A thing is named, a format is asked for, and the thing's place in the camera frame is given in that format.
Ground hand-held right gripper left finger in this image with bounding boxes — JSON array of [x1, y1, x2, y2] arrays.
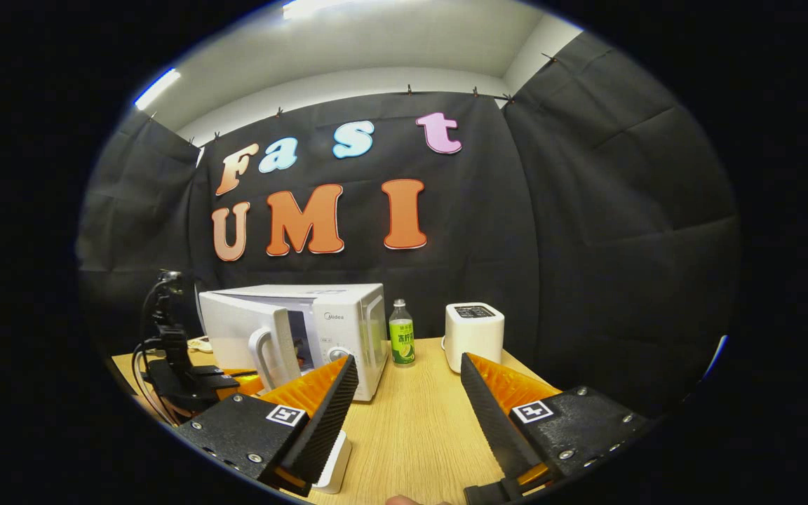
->
[[173, 354, 360, 497]]

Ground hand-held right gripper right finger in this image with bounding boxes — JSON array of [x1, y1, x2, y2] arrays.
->
[[460, 353, 657, 492]]

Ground white toaster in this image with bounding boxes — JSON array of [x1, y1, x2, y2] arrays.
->
[[444, 302, 506, 374]]

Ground white microwave oven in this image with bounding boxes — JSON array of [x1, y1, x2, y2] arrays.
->
[[198, 283, 389, 402]]

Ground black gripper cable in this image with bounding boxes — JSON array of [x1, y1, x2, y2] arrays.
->
[[132, 337, 180, 427]]

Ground green label drink bottle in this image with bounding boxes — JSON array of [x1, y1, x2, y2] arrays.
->
[[389, 299, 417, 366]]

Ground white food tray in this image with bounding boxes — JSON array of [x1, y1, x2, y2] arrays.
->
[[309, 429, 353, 495]]

